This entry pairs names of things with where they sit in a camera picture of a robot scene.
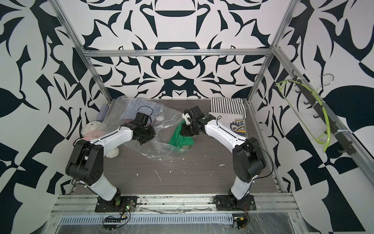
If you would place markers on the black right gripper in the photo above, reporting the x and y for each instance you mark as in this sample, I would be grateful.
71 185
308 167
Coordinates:
184 130

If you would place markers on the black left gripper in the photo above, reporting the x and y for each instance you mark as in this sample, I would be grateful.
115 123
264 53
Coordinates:
153 133

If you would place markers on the green garment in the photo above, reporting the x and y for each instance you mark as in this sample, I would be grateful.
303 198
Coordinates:
180 141

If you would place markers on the blue white striped garment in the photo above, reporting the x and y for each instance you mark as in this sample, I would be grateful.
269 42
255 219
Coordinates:
135 105

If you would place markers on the white printed t-shirt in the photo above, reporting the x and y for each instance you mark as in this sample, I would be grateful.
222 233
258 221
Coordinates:
234 122

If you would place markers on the black white striped tank top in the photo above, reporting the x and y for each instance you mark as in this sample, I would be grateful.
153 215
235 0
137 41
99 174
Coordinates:
228 106

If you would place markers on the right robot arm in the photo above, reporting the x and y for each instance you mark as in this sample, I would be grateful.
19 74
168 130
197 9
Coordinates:
247 155

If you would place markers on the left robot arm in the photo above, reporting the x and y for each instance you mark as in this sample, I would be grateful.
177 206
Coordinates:
87 158

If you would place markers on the lilac small case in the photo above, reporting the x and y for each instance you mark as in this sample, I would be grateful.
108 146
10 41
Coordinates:
102 112

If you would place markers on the white teddy bear pink shirt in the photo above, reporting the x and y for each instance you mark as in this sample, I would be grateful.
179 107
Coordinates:
95 130

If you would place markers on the black electronics board left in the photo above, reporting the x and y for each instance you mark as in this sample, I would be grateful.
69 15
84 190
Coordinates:
111 223

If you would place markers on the black electronics board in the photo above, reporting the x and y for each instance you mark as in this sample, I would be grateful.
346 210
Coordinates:
240 222
111 223

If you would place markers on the black electronics board right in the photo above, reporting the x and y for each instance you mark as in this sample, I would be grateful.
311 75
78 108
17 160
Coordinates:
240 222

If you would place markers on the green clothes hanger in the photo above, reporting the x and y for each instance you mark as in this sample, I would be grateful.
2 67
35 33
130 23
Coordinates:
295 101

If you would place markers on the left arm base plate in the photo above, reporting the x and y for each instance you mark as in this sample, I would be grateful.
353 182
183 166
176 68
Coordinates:
117 204

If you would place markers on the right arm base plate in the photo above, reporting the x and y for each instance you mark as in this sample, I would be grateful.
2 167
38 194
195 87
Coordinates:
230 203

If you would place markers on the white slotted cable duct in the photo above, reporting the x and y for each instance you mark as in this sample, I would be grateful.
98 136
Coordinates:
136 219

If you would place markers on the black wall hook rack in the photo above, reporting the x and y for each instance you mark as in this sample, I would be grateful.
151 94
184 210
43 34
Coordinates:
316 102

